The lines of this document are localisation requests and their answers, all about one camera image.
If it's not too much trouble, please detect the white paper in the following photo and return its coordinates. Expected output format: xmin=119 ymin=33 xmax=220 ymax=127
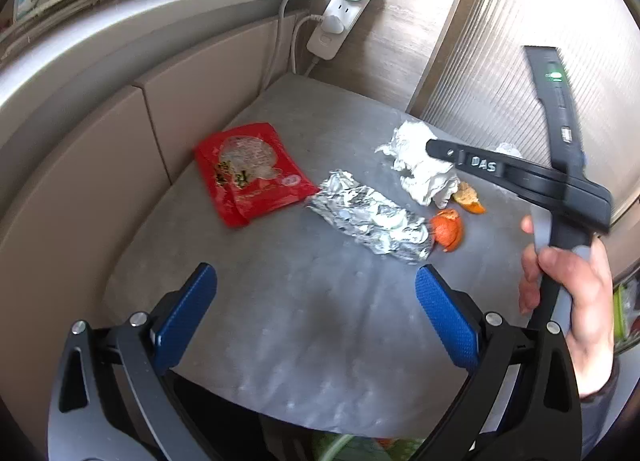
xmin=375 ymin=121 xmax=460 ymax=208

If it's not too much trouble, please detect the flat orange peel piece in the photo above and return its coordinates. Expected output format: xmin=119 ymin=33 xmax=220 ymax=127
xmin=452 ymin=182 xmax=486 ymax=215

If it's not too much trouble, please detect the person's right forearm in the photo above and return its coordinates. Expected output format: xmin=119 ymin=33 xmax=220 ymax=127
xmin=580 ymin=356 xmax=622 ymax=461

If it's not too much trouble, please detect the white kitchen counter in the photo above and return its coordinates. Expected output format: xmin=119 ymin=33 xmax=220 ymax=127
xmin=0 ymin=0 xmax=321 ymax=442

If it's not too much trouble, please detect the ribbed translucent sliding door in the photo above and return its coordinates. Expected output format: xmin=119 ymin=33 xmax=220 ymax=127
xmin=407 ymin=0 xmax=640 ymax=282

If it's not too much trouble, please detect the red snack packet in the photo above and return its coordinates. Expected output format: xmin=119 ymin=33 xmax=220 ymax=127
xmin=194 ymin=122 xmax=321 ymax=229

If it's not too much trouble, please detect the grey table cover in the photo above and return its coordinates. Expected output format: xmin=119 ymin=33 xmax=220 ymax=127
xmin=102 ymin=73 xmax=551 ymax=437

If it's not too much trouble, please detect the round orange peel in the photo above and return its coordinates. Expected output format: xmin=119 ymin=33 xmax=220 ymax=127
xmin=430 ymin=209 xmax=465 ymax=253

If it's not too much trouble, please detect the crumpled aluminium foil wrapper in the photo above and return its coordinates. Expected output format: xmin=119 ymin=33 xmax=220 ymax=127
xmin=306 ymin=169 xmax=435 ymax=262

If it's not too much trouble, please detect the green mesh waste basket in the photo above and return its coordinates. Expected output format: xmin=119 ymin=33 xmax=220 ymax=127
xmin=310 ymin=431 xmax=426 ymax=461

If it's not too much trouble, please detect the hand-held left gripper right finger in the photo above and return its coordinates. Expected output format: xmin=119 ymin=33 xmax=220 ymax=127
xmin=414 ymin=264 xmax=584 ymax=461

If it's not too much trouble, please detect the green plastic container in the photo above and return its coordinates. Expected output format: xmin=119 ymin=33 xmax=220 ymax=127
xmin=613 ymin=286 xmax=629 ymax=342

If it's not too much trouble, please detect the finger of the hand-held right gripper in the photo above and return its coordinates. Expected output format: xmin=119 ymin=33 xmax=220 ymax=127
xmin=425 ymin=138 xmax=532 ymax=198

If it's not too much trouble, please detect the person's right hand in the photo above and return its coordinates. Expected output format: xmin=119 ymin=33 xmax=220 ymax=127
xmin=519 ymin=215 xmax=616 ymax=398

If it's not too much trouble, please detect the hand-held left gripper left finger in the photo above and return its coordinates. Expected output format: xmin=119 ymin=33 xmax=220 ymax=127
xmin=47 ymin=262 xmax=219 ymax=461

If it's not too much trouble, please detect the white power strip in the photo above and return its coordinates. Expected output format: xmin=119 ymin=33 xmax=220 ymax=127
xmin=306 ymin=0 xmax=377 ymax=60

